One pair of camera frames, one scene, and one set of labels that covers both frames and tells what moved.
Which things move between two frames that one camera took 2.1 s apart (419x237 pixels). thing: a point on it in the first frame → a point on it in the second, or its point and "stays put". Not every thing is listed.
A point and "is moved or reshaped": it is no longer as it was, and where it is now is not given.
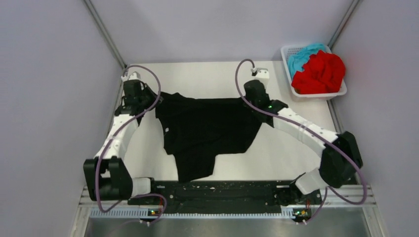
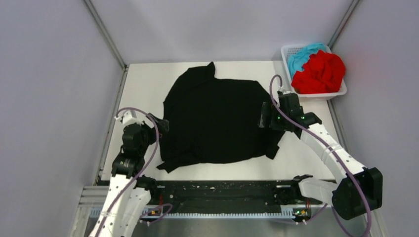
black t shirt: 194,131 is moved or reshaped
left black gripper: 145,88 → 163,124
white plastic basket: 286,51 stays put
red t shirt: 323,73 stays put
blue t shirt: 298,57 stays put
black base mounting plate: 223,196 stays put
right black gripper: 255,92 → 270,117
